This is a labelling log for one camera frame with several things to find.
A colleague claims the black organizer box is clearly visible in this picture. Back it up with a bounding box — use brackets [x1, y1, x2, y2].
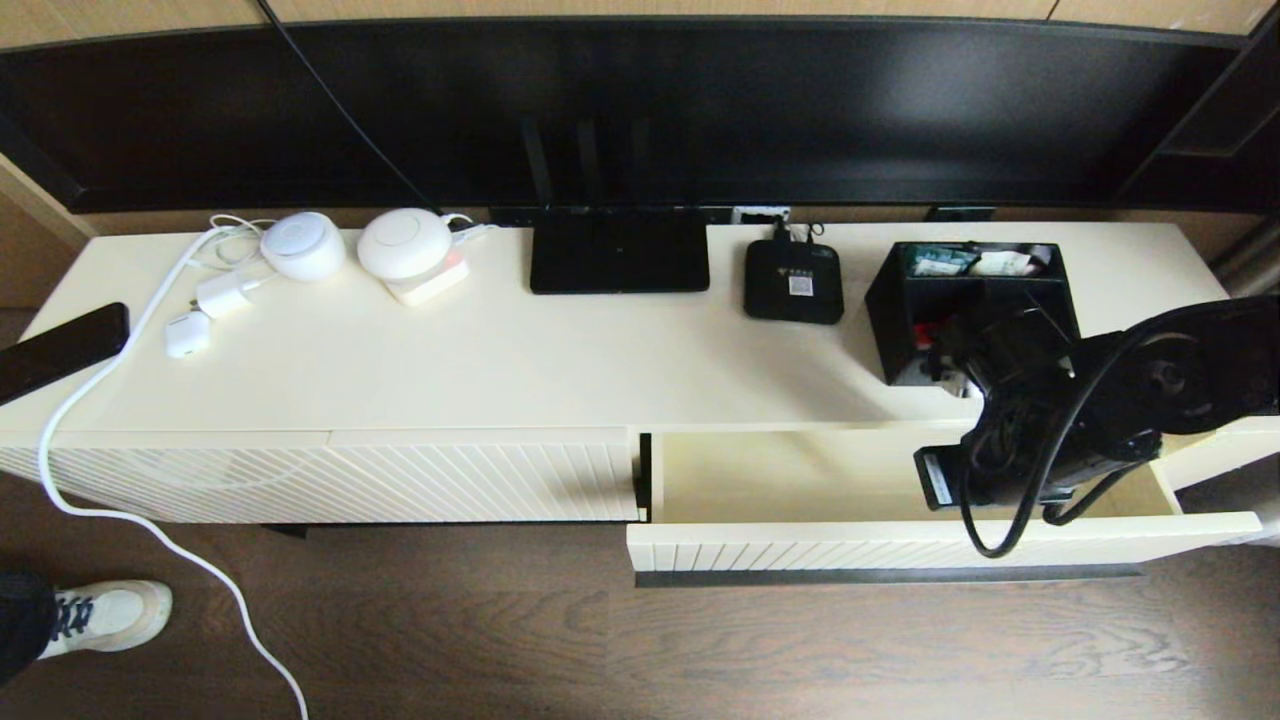
[864, 240, 1082, 388]

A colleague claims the white paper packet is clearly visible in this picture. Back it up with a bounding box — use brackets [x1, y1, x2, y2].
[970, 249, 1043, 278]

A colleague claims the teal printed packet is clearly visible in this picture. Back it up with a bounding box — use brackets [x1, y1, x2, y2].
[905, 245, 977, 278]

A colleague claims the cream ribbed drawer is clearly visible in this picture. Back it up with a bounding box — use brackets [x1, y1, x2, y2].
[627, 430, 1268, 576]

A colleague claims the dark cabinet handle bar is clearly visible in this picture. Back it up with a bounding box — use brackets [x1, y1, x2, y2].
[635, 564, 1145, 589]

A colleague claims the cream tv cabinet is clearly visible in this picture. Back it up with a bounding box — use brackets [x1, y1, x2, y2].
[0, 222, 1280, 531]

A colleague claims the black set-top box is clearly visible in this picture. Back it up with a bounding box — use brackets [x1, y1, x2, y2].
[743, 238, 847, 327]

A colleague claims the black side shelf unit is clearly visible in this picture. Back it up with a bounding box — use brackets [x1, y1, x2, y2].
[1118, 10, 1280, 213]

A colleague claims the black television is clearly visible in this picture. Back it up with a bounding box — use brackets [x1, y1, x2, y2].
[0, 15, 1246, 217]

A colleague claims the black router with antennas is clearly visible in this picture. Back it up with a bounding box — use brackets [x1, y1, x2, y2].
[518, 115, 713, 297]

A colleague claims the white pink square base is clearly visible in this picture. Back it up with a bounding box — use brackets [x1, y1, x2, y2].
[383, 250, 472, 308]

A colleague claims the white dome device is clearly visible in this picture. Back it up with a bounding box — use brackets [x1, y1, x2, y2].
[356, 207, 455, 282]

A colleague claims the white round speaker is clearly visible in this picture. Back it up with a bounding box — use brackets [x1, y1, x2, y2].
[260, 212, 349, 284]

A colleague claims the white charger plug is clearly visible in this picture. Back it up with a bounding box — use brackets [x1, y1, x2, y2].
[195, 275, 266, 322]

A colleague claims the white sneaker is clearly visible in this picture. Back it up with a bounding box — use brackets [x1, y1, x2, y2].
[38, 579, 174, 662]

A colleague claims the black smartphone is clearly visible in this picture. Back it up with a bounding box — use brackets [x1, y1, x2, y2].
[0, 302, 132, 407]

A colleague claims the dark trouser leg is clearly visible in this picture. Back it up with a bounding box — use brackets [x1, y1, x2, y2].
[0, 569, 58, 689]

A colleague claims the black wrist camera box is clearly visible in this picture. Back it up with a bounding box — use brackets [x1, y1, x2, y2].
[914, 448, 964, 512]

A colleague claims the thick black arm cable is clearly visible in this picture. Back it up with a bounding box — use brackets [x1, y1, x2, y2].
[957, 297, 1280, 560]

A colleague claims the thin white cable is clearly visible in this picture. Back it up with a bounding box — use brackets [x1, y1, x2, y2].
[185, 213, 280, 301]

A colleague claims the long black cable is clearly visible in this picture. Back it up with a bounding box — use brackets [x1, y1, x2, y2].
[254, 0, 447, 217]

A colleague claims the thick white power cable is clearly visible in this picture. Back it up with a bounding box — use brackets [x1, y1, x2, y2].
[37, 222, 312, 720]

